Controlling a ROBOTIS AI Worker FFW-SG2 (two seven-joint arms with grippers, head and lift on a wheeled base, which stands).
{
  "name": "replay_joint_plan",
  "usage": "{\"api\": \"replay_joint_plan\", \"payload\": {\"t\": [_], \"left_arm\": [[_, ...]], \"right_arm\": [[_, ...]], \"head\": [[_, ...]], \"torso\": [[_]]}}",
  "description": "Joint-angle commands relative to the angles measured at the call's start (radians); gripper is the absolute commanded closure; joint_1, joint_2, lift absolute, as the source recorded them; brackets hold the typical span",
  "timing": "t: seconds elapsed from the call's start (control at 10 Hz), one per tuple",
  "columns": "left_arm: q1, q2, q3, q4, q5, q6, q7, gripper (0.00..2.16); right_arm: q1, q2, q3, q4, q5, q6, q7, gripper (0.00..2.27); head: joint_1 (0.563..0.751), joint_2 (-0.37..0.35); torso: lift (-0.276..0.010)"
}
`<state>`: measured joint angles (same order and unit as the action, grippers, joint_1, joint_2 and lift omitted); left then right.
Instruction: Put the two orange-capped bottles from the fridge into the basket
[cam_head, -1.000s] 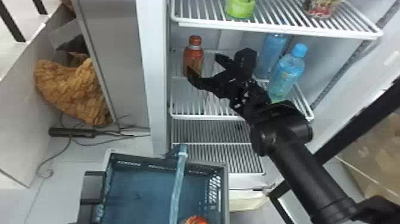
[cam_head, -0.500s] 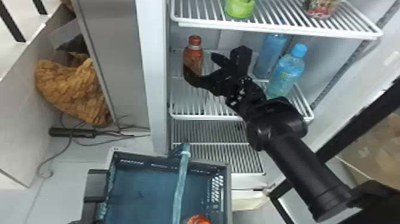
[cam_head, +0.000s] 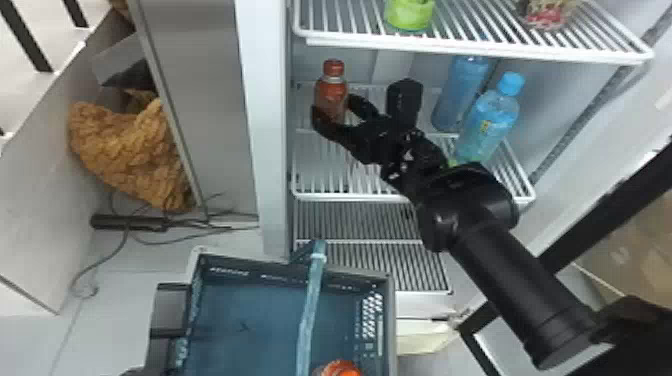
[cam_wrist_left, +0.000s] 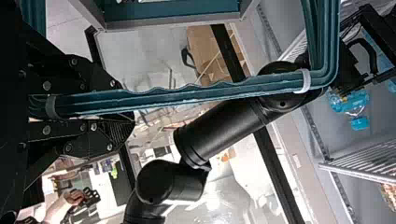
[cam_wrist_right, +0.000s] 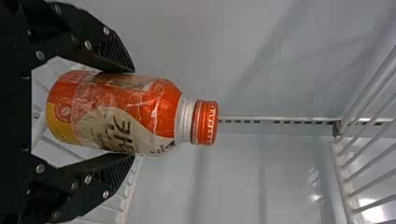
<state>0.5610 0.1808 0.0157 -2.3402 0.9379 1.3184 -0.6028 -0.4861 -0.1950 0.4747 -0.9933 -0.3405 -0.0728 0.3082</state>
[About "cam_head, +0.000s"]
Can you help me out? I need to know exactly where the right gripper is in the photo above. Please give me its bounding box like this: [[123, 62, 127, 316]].
[[310, 94, 428, 178]]

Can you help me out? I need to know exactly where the red bottle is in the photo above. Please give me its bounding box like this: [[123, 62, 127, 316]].
[[313, 58, 349, 125]]

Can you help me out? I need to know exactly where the white fridge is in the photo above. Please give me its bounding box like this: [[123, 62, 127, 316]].
[[233, 0, 672, 350]]

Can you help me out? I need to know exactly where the blue bottle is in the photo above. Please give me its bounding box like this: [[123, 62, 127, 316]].
[[453, 71, 527, 165], [431, 54, 495, 133]]

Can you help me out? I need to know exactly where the green bottle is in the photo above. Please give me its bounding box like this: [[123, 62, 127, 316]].
[[383, 0, 437, 32]]

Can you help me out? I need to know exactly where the red snack packet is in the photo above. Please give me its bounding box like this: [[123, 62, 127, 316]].
[[516, 0, 582, 31]]

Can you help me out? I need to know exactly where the blue basket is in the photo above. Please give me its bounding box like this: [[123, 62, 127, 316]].
[[166, 238, 399, 376]]

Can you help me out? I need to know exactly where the brown knitted cloth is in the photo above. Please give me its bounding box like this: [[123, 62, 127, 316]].
[[68, 89, 194, 213]]

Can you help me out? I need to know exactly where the orange bottle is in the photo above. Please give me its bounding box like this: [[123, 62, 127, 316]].
[[311, 358, 364, 376]]

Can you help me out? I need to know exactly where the black power strip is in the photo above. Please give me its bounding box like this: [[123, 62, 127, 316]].
[[89, 211, 170, 233]]

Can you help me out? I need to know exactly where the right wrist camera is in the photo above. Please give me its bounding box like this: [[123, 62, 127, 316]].
[[386, 78, 424, 130]]

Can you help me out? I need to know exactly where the grey cable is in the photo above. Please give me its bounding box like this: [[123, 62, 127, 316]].
[[69, 191, 260, 300]]

